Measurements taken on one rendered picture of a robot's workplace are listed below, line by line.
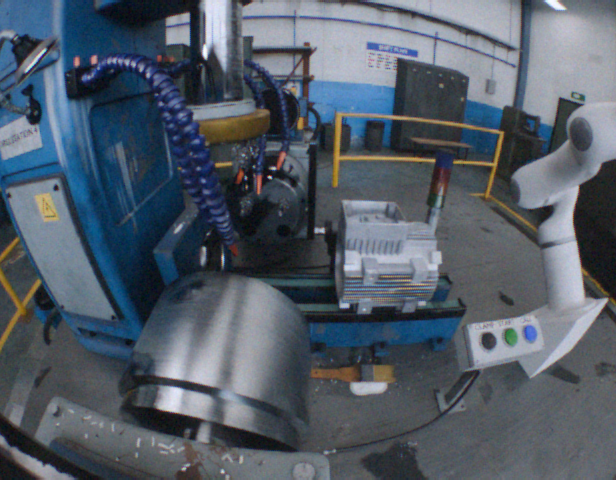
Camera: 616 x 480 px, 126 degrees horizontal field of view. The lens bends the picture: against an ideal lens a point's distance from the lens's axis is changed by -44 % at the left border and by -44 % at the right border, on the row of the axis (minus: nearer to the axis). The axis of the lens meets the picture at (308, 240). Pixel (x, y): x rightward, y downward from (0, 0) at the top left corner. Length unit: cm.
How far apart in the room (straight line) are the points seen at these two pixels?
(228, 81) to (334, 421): 67
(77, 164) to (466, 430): 89
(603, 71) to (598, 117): 709
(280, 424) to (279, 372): 6
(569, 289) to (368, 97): 550
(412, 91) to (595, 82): 451
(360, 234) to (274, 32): 523
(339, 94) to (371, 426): 554
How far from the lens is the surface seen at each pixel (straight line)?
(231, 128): 43
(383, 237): 54
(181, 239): 50
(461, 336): 49
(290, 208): 78
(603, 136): 54
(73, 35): 49
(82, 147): 48
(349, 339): 71
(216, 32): 48
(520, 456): 77
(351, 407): 65
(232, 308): 33
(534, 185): 82
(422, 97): 598
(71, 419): 32
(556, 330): 79
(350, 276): 53
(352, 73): 582
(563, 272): 85
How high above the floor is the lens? 139
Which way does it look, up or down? 33 degrees down
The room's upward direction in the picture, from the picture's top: 1 degrees clockwise
